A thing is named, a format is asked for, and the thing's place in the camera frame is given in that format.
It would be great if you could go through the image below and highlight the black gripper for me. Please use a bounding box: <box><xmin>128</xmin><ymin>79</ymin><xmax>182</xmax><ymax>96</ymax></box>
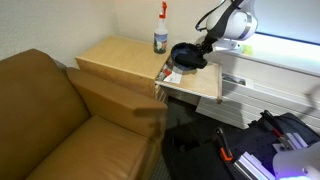
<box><xmin>175</xmin><ymin>36</ymin><xmax>217</xmax><ymax>69</ymax></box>

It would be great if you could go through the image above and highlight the dark blue bowl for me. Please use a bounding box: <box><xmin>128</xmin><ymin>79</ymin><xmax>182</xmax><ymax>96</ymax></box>
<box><xmin>171</xmin><ymin>43</ymin><xmax>199</xmax><ymax>70</ymax></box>

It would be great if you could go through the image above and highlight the yellow sponge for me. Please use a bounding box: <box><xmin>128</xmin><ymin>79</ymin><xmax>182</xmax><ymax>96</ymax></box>
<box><xmin>241</xmin><ymin>44</ymin><xmax>253</xmax><ymax>55</ymax></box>

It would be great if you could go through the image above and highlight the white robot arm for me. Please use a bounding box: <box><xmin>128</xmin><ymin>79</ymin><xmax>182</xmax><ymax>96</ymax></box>
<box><xmin>170</xmin><ymin>0</ymin><xmax>258</xmax><ymax>71</ymax></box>

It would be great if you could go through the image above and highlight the open top wooden drawer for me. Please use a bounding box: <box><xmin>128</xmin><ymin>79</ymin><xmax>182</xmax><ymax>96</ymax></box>
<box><xmin>155</xmin><ymin>60</ymin><xmax>222</xmax><ymax>105</ymax></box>

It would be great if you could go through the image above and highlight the white red brochure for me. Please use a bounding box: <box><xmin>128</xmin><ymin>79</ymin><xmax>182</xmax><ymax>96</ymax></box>
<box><xmin>157</xmin><ymin>64</ymin><xmax>183</xmax><ymax>84</ymax></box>

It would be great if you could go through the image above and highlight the spray bottle red nozzle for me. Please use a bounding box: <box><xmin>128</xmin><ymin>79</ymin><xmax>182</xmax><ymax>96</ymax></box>
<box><xmin>153</xmin><ymin>0</ymin><xmax>168</xmax><ymax>54</ymax></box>

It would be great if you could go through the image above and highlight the light wood nightstand cabinet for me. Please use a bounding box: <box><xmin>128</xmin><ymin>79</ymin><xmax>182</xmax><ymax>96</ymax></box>
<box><xmin>75</xmin><ymin>36</ymin><xmax>169</xmax><ymax>102</ymax></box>

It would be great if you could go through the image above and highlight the orange black clamp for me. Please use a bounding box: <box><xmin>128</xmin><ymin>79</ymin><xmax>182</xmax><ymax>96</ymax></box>
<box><xmin>216</xmin><ymin>128</ymin><xmax>233</xmax><ymax>162</ymax></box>

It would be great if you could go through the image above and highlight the brown leather armchair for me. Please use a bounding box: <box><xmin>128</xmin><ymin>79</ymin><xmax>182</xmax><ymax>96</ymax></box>
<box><xmin>0</xmin><ymin>49</ymin><xmax>167</xmax><ymax>180</ymax></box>

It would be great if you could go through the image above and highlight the white wall radiator heater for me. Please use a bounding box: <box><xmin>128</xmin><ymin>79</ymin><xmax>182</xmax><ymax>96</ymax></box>
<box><xmin>196</xmin><ymin>73</ymin><xmax>320</xmax><ymax>133</ymax></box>

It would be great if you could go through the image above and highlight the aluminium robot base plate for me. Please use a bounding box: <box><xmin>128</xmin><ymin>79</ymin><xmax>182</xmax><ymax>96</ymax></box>
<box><xmin>233</xmin><ymin>133</ymin><xmax>308</xmax><ymax>180</ymax></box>

